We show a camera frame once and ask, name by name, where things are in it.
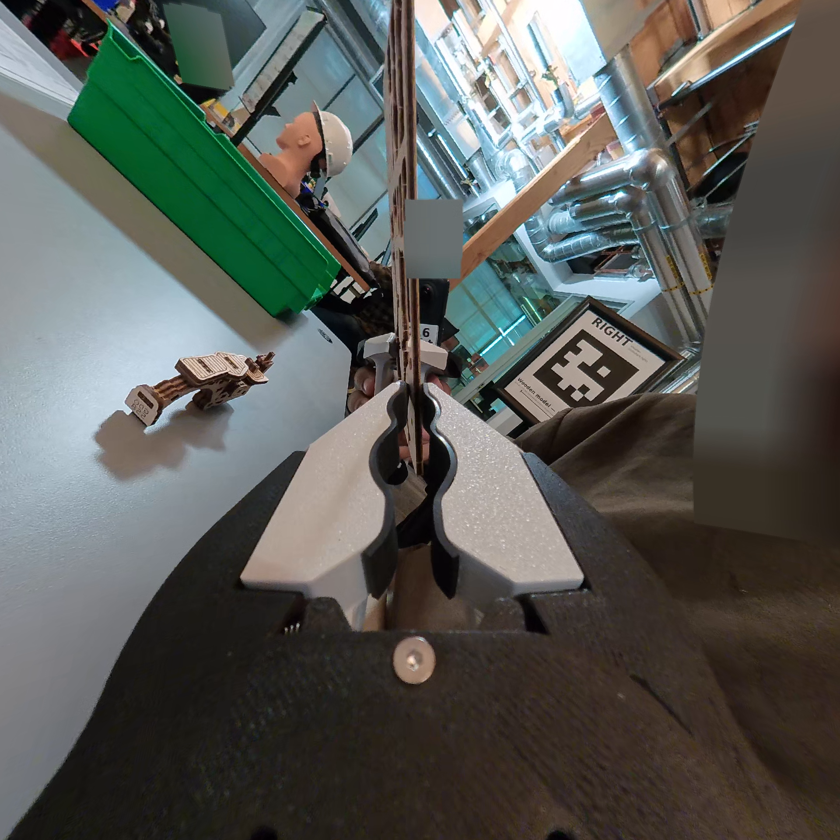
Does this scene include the framed black-white marker sign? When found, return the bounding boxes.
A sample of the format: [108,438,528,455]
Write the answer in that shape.
[493,295,686,437]

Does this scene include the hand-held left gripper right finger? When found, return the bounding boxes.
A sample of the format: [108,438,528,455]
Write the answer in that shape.
[422,382,586,609]

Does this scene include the green plastic bin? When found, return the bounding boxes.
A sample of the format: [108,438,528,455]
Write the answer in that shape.
[67,20,342,320]

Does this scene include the white hard hat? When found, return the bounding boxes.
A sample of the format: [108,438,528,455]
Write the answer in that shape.
[310,100,355,178]

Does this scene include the silver ventilation ducts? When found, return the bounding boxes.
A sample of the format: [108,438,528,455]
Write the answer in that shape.
[545,147,729,342]

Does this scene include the black garment with white print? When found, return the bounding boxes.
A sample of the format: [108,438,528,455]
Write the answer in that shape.
[295,187,375,299]

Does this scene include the wooden ceiling beam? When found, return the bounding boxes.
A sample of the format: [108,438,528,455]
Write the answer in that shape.
[459,115,621,280]

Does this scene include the thin black-framed screen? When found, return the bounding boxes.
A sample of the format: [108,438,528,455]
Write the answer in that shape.
[236,13,329,142]

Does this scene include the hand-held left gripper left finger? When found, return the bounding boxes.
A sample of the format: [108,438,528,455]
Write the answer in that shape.
[240,381,411,632]

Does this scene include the mannequin head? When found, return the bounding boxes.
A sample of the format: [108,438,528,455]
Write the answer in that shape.
[258,112,329,198]

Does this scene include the person's right hand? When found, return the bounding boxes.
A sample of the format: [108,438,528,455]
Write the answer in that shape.
[346,367,376,416]

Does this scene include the laser-cut wooden puzzle sheet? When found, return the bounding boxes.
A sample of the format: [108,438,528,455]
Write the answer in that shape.
[384,0,424,475]

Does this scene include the black monitor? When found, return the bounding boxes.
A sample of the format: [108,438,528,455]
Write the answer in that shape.
[161,0,266,102]

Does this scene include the small assembled wooden model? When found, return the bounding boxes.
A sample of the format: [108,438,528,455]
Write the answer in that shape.
[125,351,275,427]

